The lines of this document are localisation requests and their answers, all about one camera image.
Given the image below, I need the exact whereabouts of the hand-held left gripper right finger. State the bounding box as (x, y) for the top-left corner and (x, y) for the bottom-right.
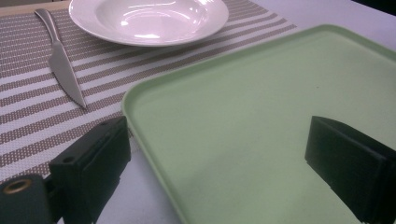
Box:
(304, 115), (396, 224)

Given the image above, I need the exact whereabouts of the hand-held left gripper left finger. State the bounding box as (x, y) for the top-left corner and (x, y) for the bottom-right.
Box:
(49, 115), (132, 224)

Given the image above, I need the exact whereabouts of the brown white striped placemat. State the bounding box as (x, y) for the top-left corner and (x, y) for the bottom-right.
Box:
(0, 0), (298, 185)

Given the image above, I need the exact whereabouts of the steel table knife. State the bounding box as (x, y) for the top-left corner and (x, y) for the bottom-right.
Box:
(34, 7), (88, 110)

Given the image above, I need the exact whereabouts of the light green plastic tray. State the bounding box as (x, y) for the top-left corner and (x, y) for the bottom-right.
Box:
(120, 23), (396, 224)

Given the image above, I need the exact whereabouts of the white deep plate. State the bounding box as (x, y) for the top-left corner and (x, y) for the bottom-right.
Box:
(68, 0), (230, 48)

